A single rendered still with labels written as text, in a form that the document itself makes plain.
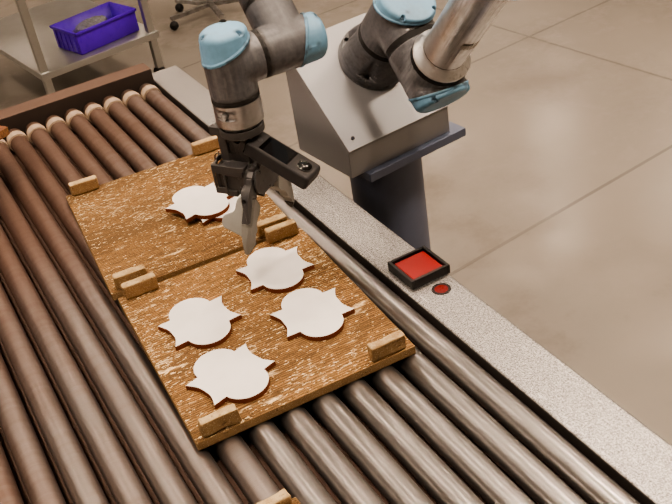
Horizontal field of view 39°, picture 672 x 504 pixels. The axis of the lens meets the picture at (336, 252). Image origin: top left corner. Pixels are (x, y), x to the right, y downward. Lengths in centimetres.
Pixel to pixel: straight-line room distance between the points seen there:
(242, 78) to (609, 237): 207
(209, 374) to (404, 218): 88
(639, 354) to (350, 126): 123
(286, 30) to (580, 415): 70
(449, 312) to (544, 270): 165
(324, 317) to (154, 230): 47
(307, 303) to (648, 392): 140
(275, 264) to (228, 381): 29
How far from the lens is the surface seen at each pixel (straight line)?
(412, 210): 217
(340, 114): 198
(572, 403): 134
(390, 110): 202
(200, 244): 173
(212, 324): 151
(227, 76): 141
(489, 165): 373
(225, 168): 150
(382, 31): 190
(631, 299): 302
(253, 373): 140
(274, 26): 145
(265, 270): 161
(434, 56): 178
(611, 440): 130
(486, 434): 130
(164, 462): 135
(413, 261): 160
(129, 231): 183
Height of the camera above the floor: 184
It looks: 34 degrees down
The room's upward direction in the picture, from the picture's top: 10 degrees counter-clockwise
